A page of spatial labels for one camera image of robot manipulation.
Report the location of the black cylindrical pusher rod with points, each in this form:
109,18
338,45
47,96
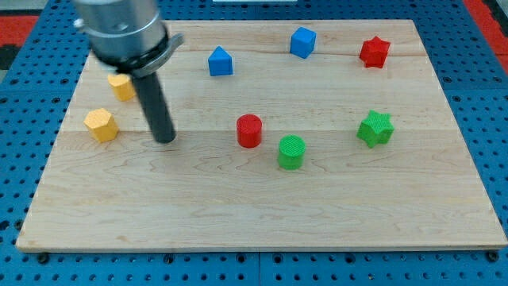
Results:
153,104

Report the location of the yellow heart block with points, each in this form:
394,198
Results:
121,86

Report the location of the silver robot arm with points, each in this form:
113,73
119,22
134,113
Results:
130,37

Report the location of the yellow hexagon block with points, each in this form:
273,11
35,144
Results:
101,125

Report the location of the blue triangle block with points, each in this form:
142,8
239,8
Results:
220,62

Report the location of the red cylinder block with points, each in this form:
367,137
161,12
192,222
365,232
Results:
249,130

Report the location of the wooden board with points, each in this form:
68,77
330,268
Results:
205,193

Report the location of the green cylinder block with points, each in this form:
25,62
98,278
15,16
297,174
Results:
291,153

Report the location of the blue cube block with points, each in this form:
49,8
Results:
302,42

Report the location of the green star block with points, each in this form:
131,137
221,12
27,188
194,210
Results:
375,129

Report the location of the red star block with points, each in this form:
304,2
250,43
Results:
374,52

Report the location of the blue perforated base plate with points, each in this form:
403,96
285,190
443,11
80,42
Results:
464,46

